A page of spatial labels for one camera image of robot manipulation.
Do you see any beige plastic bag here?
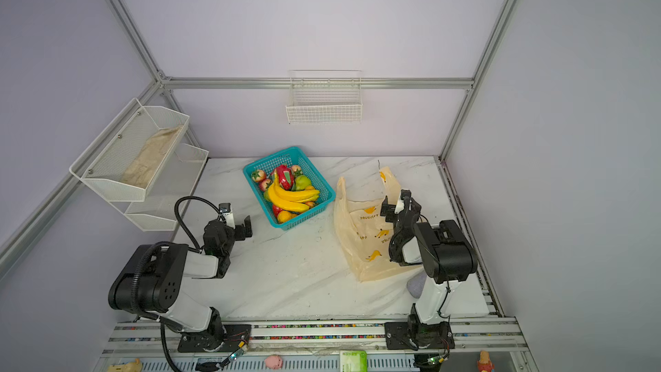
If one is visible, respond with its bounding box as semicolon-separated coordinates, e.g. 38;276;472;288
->
333;167;418;282

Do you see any yellow banana bunch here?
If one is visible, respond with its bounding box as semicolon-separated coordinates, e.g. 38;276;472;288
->
267;170;320;214

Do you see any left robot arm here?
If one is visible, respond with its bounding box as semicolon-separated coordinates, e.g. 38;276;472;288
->
108;203;253;338

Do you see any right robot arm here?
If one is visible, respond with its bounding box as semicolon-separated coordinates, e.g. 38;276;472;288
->
380;189;478;325

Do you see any orange pear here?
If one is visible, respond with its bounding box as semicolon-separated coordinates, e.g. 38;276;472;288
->
276;210;297;224

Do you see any red dragon fruit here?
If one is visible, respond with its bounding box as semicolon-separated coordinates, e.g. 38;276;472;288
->
274;165;295;190

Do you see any white mesh lower shelf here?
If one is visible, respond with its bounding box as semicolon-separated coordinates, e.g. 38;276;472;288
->
122;143;208;232

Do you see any white mesh shelf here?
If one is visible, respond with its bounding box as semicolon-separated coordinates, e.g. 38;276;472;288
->
69;98;189;203
122;143;208;232

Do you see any grey sponge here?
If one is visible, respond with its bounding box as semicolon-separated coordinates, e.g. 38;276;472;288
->
406;271;428;299

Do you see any green pear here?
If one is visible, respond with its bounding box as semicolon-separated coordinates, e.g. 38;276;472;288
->
294;175;312;191

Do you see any teal plastic basket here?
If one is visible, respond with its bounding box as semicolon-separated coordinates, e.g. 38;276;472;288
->
243;146;336;230

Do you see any beige cloth in shelf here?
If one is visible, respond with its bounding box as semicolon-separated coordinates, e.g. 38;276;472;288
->
120;126;182;189

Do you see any white mesh upper shelf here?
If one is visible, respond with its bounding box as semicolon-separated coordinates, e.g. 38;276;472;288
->
69;98;189;203

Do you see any pink pig toy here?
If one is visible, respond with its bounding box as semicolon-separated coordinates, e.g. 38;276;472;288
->
264;355;284;370

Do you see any green box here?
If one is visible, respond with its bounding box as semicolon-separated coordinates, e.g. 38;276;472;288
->
339;351;368;372

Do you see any yellow toy figure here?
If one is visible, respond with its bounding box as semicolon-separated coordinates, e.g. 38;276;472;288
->
106;358;144;372

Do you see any red figurine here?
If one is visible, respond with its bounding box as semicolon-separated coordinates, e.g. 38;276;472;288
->
477;351;494;372

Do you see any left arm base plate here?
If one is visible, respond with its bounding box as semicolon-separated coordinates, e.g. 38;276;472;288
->
177;324;252;353

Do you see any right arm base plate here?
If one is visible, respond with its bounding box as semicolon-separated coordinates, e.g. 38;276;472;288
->
384;322;455;351

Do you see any white wire wall basket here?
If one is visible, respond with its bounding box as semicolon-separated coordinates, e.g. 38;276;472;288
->
286;70;363;126

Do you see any aluminium front rail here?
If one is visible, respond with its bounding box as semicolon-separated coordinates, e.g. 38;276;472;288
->
94;317;538;371

